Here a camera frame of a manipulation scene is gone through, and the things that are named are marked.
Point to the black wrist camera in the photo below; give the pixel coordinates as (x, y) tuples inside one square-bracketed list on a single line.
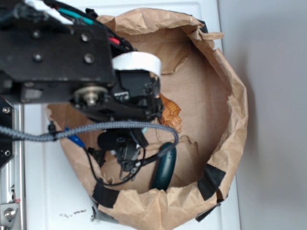
[(126, 145)]

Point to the brown spiral conch shell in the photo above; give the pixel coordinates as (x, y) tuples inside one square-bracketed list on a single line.
[(170, 115)]

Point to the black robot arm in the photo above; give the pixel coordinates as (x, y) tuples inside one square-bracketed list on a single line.
[(53, 53)]

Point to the brown paper lined bin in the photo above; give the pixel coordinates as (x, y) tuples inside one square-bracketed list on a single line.
[(214, 113)]

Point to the aluminium frame rail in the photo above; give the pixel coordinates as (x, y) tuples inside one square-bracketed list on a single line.
[(12, 182)]

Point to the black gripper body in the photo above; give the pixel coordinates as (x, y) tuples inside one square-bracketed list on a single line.
[(135, 96)]

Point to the dark green oblong toy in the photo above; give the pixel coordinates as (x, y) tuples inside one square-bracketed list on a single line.
[(164, 170)]

